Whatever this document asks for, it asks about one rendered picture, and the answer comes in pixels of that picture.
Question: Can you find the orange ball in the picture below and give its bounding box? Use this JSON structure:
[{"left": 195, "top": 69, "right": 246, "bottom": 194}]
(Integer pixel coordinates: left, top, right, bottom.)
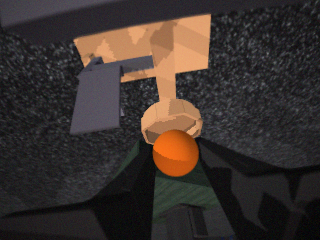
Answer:
[{"left": 152, "top": 130, "right": 199, "bottom": 176}]

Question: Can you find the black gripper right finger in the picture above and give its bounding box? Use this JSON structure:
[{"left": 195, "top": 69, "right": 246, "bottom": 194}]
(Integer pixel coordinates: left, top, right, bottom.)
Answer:
[{"left": 195, "top": 137, "right": 320, "bottom": 240}]

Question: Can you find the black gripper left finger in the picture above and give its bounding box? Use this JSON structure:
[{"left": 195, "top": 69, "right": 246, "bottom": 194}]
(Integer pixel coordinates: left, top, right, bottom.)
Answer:
[{"left": 0, "top": 145, "right": 155, "bottom": 240}]

